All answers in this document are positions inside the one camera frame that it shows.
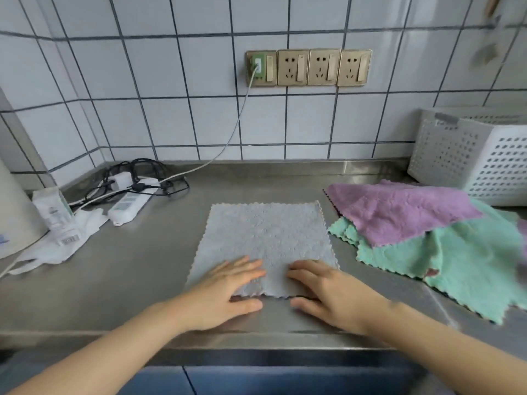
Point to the white charger adaptor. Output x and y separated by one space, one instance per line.
120 181

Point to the white plastic bag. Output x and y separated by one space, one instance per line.
66 250

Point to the person's right hand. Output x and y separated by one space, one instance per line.
341 300

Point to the person's left middle finger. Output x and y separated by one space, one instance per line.
249 268

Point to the person's right middle finger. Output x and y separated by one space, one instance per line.
306 268

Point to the person's right thumb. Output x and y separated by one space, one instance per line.
306 307

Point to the blue cabinet front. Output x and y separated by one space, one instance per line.
267 380

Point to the person's left hand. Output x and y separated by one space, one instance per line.
214 298

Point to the person's left forearm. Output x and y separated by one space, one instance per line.
111 353

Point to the person's right forearm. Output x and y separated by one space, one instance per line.
448 349

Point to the purple microfibre cloth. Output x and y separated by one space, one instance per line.
395 213

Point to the white round appliance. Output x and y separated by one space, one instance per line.
16 217

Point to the hanging brown utensil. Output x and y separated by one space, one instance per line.
492 6

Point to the black plug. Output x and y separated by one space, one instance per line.
140 187

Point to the green microfibre cloth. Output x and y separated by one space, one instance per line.
461 263

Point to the white plastic packet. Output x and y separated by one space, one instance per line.
53 213

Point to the person's left thumb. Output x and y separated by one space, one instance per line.
247 306

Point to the white power strip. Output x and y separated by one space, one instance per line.
125 207

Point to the green and white plug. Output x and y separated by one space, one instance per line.
257 65

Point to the white perforated plastic basket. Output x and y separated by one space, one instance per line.
473 156

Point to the gold wall socket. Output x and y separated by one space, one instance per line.
292 67
269 78
323 67
354 67

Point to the grey-blue microfibre cloth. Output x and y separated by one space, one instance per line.
263 234

